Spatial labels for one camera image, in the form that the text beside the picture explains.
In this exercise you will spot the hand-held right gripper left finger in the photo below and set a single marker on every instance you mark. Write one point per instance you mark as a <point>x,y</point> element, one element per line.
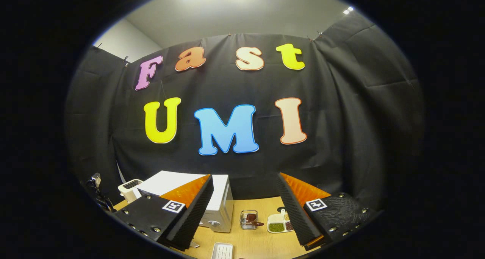
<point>193,217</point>

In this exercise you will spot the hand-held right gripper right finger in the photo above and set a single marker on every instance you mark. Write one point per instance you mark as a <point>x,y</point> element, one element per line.
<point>293,217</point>

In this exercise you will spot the white microwave oven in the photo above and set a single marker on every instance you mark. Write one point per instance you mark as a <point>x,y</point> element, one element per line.
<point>219,206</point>

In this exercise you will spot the white divided plate with beans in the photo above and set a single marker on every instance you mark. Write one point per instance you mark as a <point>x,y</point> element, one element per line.
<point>276,227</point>

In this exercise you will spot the white toaster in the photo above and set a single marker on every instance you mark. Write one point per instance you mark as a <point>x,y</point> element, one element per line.
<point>129,189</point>

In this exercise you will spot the wooden spoon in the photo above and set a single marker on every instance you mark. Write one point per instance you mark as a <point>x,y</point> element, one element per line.
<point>251,217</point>

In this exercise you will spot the white rectangular tray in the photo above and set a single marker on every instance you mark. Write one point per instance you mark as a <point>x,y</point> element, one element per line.
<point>222,251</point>

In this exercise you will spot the small ceiling light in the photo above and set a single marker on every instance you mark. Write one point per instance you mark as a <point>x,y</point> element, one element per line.
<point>348,10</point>

